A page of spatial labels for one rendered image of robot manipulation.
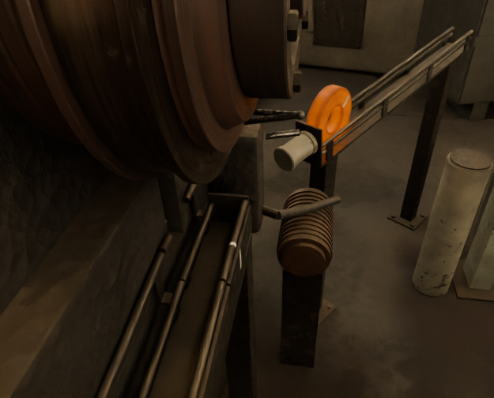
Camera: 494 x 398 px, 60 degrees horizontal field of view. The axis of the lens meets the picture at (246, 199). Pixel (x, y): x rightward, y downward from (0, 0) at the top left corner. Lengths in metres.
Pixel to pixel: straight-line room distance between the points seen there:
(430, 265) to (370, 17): 2.05
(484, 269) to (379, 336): 0.43
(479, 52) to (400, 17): 0.72
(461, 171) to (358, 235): 0.62
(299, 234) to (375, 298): 0.66
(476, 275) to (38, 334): 1.46
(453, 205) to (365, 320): 0.46
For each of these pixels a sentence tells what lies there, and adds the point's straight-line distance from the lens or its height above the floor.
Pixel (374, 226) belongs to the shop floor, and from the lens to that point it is 1.87.
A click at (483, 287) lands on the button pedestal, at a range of 1.72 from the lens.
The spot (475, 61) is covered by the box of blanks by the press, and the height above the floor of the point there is 0.35.
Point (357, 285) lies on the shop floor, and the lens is 1.62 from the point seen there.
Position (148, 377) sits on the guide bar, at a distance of 0.58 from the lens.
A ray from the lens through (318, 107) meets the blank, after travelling 1.01.
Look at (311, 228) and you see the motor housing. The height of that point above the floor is 0.53.
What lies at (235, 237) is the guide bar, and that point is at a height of 0.71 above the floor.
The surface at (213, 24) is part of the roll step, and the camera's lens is 0.35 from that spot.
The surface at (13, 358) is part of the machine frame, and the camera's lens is 0.42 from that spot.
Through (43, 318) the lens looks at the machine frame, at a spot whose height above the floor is 0.87.
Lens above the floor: 1.18
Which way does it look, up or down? 37 degrees down
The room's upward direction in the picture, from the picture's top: 2 degrees counter-clockwise
